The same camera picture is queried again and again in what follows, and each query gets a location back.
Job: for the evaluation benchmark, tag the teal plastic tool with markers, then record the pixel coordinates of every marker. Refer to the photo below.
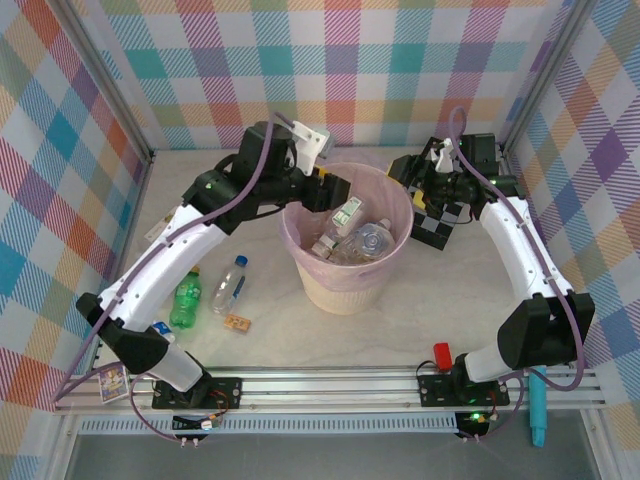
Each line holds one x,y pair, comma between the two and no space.
537,410

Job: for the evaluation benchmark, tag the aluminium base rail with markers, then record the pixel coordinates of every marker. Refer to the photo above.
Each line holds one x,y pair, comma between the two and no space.
325,387

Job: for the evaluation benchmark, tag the small black controller board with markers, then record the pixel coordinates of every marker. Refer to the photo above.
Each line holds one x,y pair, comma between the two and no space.
187,424
475,422

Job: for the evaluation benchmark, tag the black white checkerboard box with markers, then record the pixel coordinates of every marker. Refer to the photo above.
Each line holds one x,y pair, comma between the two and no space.
432,227

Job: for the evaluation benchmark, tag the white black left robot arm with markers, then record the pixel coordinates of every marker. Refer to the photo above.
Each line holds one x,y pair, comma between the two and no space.
165,260

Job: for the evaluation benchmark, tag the green plastic bottle yellow cap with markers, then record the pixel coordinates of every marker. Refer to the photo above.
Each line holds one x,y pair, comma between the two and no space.
185,300

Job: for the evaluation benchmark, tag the beige plastic waste bin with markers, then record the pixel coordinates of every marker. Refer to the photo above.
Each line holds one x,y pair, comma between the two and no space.
345,295

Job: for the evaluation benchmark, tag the aluminium frame post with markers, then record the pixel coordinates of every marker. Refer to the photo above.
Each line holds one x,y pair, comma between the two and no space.
545,75
100,75

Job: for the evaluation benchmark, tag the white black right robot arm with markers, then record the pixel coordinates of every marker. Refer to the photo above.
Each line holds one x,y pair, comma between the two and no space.
520,255

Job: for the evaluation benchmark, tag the clear bottle green white label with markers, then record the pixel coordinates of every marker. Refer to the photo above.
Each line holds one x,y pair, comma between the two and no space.
345,215

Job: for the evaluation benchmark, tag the clear bottle ribbed round base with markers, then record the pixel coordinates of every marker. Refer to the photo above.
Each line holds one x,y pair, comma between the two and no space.
372,241

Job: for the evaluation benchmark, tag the red plastic block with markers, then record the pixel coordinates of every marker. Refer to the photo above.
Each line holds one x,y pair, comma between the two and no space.
442,356

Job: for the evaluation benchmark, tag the pink plastic bin liner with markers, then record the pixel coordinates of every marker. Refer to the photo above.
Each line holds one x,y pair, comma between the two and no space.
397,200

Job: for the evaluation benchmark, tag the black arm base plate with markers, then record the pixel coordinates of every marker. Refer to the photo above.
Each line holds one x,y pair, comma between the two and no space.
225,392
435,392

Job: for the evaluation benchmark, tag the clear bottle blue cap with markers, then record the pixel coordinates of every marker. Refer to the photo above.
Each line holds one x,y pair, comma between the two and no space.
227,290

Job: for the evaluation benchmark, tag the small orange snack packet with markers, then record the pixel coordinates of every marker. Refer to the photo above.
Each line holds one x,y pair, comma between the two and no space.
237,322

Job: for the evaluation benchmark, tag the colourful printed card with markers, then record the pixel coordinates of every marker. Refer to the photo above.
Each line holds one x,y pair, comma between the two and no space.
112,382

